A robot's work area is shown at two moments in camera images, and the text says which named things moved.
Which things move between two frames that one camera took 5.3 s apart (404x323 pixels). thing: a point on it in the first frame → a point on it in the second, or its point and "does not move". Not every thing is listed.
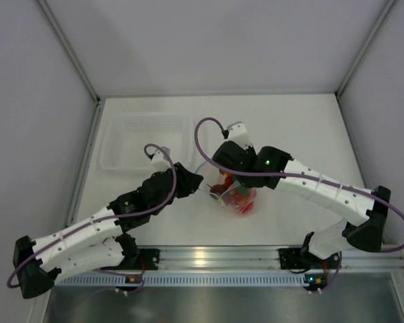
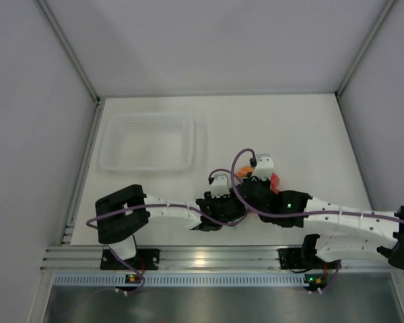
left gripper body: [183, 187] → [213, 201]
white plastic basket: [123, 138] does not move
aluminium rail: [269, 258] does not move
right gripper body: [241, 179] → [266, 183]
